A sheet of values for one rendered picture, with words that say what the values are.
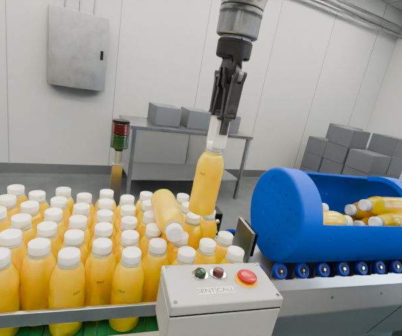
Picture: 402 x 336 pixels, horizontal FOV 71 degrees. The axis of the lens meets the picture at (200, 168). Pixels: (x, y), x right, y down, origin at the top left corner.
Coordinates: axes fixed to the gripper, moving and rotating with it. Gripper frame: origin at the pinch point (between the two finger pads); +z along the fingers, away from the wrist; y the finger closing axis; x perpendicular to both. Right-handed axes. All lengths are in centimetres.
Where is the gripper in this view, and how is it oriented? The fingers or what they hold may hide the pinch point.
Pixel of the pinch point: (217, 133)
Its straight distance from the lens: 65.7
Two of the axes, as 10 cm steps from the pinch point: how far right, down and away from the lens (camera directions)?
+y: -2.8, -3.2, 9.1
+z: -1.7, 9.4, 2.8
